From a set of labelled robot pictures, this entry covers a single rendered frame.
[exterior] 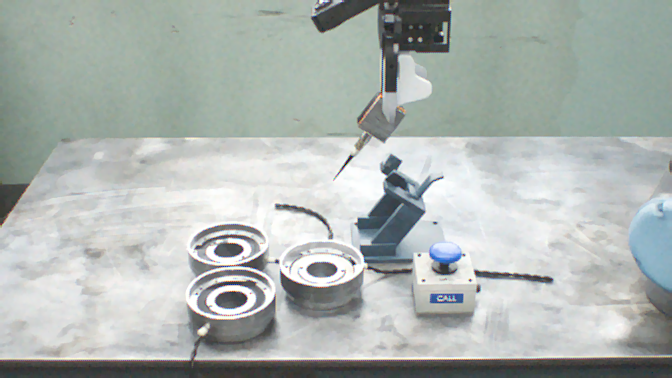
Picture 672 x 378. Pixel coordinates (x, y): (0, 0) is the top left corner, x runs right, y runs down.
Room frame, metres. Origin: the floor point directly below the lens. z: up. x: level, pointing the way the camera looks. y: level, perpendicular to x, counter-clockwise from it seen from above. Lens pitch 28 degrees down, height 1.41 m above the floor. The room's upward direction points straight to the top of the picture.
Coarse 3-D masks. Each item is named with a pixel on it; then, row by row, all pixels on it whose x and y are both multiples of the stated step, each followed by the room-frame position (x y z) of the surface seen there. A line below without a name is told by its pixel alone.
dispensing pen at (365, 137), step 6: (378, 96) 0.99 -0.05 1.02; (372, 102) 0.99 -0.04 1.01; (366, 108) 0.99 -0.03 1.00; (402, 108) 1.00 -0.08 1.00; (360, 114) 1.00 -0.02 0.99; (360, 120) 0.99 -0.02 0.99; (366, 132) 0.99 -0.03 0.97; (360, 138) 0.99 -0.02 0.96; (366, 138) 0.98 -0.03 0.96; (354, 144) 0.99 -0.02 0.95; (360, 144) 0.98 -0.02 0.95; (354, 150) 0.99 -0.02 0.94; (360, 150) 0.98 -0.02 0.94; (354, 156) 0.99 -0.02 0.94; (348, 162) 0.99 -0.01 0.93; (342, 168) 0.99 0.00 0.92
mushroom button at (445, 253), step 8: (432, 248) 0.86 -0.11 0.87; (440, 248) 0.86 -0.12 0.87; (448, 248) 0.86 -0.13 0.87; (456, 248) 0.86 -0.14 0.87; (432, 256) 0.85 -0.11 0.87; (440, 256) 0.85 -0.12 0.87; (448, 256) 0.84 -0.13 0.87; (456, 256) 0.85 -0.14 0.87; (440, 264) 0.86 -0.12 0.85; (448, 264) 0.86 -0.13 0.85
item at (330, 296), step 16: (320, 240) 0.93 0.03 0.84; (288, 256) 0.91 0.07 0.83; (304, 256) 0.92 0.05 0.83; (352, 256) 0.91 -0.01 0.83; (288, 272) 0.87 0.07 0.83; (304, 272) 0.87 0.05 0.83; (320, 272) 0.90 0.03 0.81; (336, 272) 0.89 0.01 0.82; (288, 288) 0.85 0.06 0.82; (304, 288) 0.83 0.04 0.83; (320, 288) 0.83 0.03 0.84; (336, 288) 0.83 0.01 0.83; (352, 288) 0.85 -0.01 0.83; (304, 304) 0.84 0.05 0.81; (320, 304) 0.84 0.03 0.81; (336, 304) 0.84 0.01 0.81
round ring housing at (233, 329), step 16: (208, 272) 0.86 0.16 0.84; (224, 272) 0.86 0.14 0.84; (240, 272) 0.87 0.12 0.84; (256, 272) 0.86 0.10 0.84; (192, 288) 0.83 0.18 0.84; (224, 288) 0.84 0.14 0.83; (240, 288) 0.84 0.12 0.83; (272, 288) 0.82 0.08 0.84; (192, 304) 0.81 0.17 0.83; (208, 304) 0.81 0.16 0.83; (224, 304) 0.83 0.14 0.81; (240, 304) 0.84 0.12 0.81; (272, 304) 0.80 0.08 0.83; (192, 320) 0.78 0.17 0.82; (208, 320) 0.77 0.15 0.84; (224, 320) 0.76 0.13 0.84; (240, 320) 0.77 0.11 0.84; (256, 320) 0.78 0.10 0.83; (208, 336) 0.78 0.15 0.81; (224, 336) 0.76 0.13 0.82; (240, 336) 0.77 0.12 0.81
